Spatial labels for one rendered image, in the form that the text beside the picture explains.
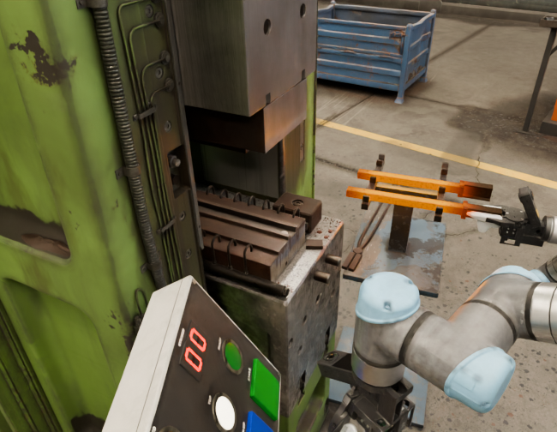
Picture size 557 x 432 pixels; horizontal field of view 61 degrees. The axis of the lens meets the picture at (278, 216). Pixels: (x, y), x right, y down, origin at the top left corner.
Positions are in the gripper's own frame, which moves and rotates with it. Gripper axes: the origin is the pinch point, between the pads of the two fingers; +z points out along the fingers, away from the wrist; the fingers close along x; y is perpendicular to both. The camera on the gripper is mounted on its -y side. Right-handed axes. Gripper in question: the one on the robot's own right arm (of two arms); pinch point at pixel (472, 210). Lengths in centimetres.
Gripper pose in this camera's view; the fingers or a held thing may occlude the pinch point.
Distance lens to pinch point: 145.9
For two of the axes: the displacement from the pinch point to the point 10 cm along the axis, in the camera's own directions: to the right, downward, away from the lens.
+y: 0.2, 8.3, 5.6
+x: 3.3, -5.3, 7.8
